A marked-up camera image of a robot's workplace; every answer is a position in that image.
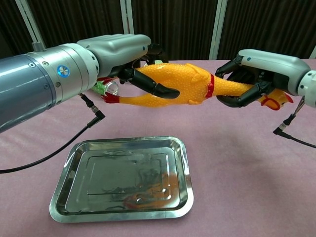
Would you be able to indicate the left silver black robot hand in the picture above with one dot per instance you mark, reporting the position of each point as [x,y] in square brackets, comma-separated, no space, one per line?
[116,51]

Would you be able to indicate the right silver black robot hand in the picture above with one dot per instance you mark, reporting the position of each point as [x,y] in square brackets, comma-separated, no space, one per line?
[276,66]

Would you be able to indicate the yellow rubber chicken toy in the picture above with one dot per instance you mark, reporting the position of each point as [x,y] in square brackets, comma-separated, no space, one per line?
[187,84]

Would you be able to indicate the right grey metal robot arm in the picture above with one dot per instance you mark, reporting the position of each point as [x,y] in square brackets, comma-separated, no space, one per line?
[308,89]

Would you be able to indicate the left grey metal robot arm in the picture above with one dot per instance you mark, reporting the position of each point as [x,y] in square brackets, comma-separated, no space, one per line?
[37,81]

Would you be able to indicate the stainless steel rectangular tray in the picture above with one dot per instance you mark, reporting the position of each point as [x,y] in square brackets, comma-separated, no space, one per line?
[111,177]

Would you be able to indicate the green drink can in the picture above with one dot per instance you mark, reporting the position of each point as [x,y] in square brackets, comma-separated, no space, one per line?
[98,87]

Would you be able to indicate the dark ribbed partition curtain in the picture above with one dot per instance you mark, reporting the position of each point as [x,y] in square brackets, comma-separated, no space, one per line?
[185,24]

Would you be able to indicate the pink tablecloth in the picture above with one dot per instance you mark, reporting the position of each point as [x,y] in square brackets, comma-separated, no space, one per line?
[234,172]

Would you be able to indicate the white partition frame post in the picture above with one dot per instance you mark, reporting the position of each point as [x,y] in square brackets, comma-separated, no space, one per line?
[30,22]
[217,29]
[313,53]
[127,17]

